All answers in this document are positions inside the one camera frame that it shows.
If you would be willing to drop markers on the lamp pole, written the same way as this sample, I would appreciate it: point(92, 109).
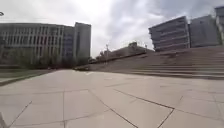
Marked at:
point(107, 52)

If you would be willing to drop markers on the low dark-roofed building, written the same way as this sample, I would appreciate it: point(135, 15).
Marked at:
point(128, 50)

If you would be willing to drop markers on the pale stone slab plaza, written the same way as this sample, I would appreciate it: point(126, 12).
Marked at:
point(100, 100)

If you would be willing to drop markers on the wide stone stairs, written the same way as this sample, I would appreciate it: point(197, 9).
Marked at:
point(180, 61)

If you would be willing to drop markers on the grey banded tall building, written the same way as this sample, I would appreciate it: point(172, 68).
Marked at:
point(173, 33)

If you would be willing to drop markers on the row of trees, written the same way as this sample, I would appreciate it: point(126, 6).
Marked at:
point(43, 60)

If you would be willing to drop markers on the large grey office building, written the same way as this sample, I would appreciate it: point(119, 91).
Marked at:
point(43, 40)

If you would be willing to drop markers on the raised stone platform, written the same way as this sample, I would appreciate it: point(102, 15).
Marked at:
point(16, 75)

